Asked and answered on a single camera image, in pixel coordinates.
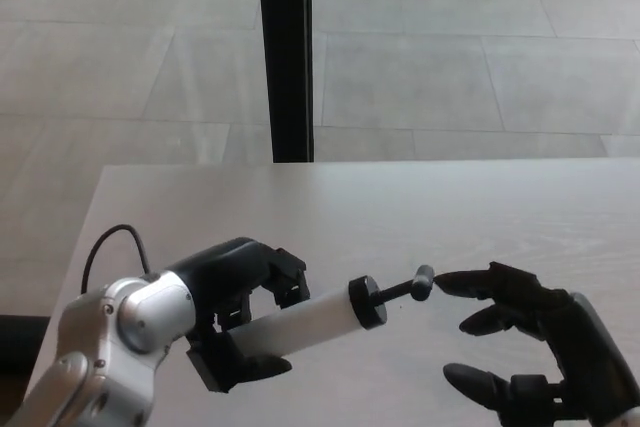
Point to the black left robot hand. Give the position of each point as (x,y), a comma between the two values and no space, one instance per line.
(220,267)

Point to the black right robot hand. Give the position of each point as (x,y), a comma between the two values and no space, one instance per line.
(590,347)

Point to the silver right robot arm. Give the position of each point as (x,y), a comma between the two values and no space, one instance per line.
(629,419)

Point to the black window frame post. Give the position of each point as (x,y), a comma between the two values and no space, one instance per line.
(287,52)

